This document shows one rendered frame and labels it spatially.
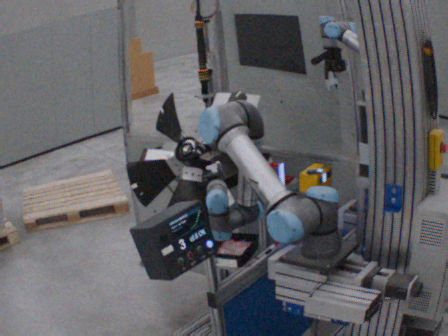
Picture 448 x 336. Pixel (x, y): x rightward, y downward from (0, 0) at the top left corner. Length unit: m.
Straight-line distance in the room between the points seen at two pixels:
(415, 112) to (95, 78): 6.80
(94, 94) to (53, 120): 0.80
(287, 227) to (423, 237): 0.52
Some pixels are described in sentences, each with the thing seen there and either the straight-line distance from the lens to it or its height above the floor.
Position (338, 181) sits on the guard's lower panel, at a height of 0.86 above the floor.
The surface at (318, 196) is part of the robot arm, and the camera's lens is 1.87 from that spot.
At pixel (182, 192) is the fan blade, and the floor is 1.06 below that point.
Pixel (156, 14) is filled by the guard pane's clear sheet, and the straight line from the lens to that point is 3.65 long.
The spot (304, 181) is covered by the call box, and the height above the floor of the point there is 1.04.
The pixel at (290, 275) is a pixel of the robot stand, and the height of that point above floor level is 0.93.
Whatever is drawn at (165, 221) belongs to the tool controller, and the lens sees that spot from 1.82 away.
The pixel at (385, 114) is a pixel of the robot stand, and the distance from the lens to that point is 1.85.
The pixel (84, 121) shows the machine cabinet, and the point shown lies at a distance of 8.21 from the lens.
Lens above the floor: 1.95
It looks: 18 degrees down
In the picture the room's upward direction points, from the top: 5 degrees counter-clockwise
